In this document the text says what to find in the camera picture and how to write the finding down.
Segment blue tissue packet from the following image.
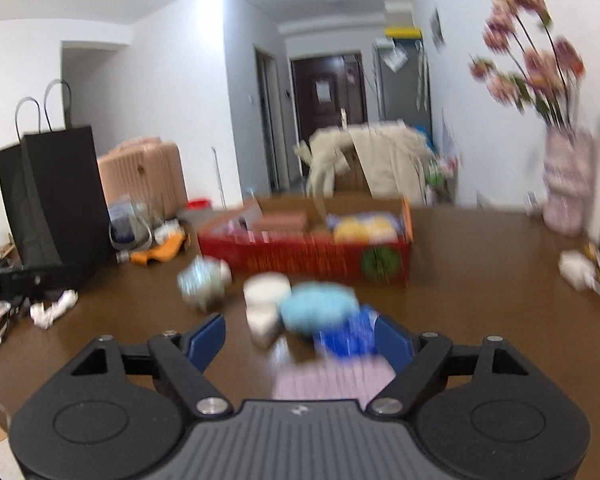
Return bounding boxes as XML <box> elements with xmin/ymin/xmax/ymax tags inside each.
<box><xmin>313</xmin><ymin>306</ymin><xmax>378</xmax><ymax>359</ymax></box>

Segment iridescent mesh bath ball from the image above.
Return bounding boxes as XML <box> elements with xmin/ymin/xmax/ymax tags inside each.
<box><xmin>178</xmin><ymin>256</ymin><xmax>232</xmax><ymax>312</ymax></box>

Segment light purple fluffy towel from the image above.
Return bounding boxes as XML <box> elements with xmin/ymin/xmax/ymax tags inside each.
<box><xmin>272</xmin><ymin>356</ymin><xmax>396</xmax><ymax>408</ymax></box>

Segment white wedge sponge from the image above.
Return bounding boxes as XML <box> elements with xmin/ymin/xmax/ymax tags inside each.
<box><xmin>246</xmin><ymin>304</ymin><xmax>283</xmax><ymax>348</ymax></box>

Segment white round sponge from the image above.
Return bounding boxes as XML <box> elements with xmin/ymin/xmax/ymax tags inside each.
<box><xmin>242</xmin><ymin>272</ymin><xmax>291</xmax><ymax>308</ymax></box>

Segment light blue plush toy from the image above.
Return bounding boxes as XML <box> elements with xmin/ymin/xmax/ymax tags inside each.
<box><xmin>279</xmin><ymin>282</ymin><xmax>360</xmax><ymax>336</ymax></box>

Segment yellow white plush toy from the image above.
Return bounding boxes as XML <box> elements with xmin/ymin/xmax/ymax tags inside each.
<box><xmin>332</xmin><ymin>219</ymin><xmax>399</xmax><ymax>244</ymax></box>

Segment pink layered sponge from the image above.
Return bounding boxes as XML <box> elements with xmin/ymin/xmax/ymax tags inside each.
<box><xmin>252</xmin><ymin>211</ymin><xmax>309</xmax><ymax>232</ymax></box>

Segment lavender knitted cloth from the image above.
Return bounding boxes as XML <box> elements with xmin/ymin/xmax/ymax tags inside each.
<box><xmin>325</xmin><ymin>211</ymin><xmax>405</xmax><ymax>230</ymax></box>

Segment crumpled white tissue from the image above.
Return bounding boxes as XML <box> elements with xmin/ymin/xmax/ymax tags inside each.
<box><xmin>29</xmin><ymin>290</ymin><xmax>79</xmax><ymax>330</ymax></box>

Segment black paper shopping bag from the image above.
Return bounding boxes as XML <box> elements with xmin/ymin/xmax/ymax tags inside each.
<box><xmin>0</xmin><ymin>78</ymin><xmax>114</xmax><ymax>288</ymax></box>

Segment pink hard-shell suitcase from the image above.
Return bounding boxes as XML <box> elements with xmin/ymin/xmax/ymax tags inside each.
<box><xmin>97</xmin><ymin>138</ymin><xmax>187</xmax><ymax>219</ymax></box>

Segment white power adapter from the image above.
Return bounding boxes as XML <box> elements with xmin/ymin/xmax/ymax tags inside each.
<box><xmin>558</xmin><ymin>250</ymin><xmax>596</xmax><ymax>292</ymax></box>

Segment red plastic bucket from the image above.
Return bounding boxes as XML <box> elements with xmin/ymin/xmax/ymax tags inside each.
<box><xmin>186</xmin><ymin>198</ymin><xmax>212</xmax><ymax>210</ymax></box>

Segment red cardboard box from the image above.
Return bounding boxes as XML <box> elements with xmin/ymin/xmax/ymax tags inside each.
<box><xmin>197</xmin><ymin>194</ymin><xmax>413</xmax><ymax>284</ymax></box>

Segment pink textured vase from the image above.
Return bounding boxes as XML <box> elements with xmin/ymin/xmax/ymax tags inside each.
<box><xmin>543</xmin><ymin>126</ymin><xmax>596</xmax><ymax>236</ymax></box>

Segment beige coat on chair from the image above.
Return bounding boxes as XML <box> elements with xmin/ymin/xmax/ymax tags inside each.
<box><xmin>294</xmin><ymin>120</ymin><xmax>434</xmax><ymax>205</ymax></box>

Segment grey refrigerator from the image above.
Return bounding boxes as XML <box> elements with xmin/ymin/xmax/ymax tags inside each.
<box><xmin>375</xmin><ymin>32</ymin><xmax>431</xmax><ymax>134</ymax></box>

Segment dark brown entry door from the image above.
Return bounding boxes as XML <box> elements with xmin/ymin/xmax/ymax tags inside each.
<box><xmin>291</xmin><ymin>52</ymin><xmax>367</xmax><ymax>141</ymax></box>

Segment dried pink roses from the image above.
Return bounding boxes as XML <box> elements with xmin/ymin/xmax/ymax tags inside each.
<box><xmin>469</xmin><ymin>0</ymin><xmax>585</xmax><ymax>128</ymax></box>

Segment yellow box on refrigerator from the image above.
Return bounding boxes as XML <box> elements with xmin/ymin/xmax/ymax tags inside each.
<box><xmin>385</xmin><ymin>27</ymin><xmax>422</xmax><ymax>40</ymax></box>

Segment white device with cable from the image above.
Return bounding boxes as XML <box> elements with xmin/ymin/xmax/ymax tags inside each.
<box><xmin>108</xmin><ymin>195</ymin><xmax>164</xmax><ymax>263</ymax></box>

